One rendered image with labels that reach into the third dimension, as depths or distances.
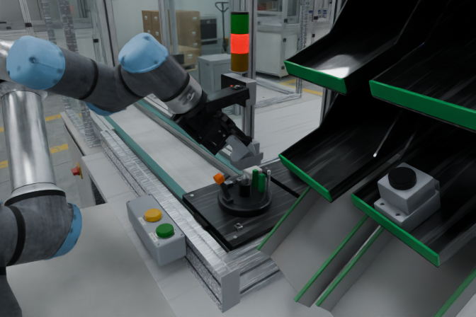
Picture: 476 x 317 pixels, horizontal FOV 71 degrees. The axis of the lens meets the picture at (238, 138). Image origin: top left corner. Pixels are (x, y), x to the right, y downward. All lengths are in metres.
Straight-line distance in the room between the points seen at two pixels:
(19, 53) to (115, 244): 0.56
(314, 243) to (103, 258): 0.53
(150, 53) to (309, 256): 0.45
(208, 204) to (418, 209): 0.54
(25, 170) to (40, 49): 0.35
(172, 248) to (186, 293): 0.10
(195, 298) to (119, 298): 0.16
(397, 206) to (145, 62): 0.43
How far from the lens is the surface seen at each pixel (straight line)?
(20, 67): 0.58
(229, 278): 0.71
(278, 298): 0.80
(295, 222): 0.68
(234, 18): 0.92
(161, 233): 0.79
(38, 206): 0.80
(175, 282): 0.84
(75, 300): 0.87
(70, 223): 0.82
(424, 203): 0.46
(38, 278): 0.95
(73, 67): 0.60
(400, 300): 0.59
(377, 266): 0.61
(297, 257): 0.66
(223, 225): 0.80
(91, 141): 1.53
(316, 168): 0.56
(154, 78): 0.60
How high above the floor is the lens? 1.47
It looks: 24 degrees down
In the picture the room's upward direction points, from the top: straight up
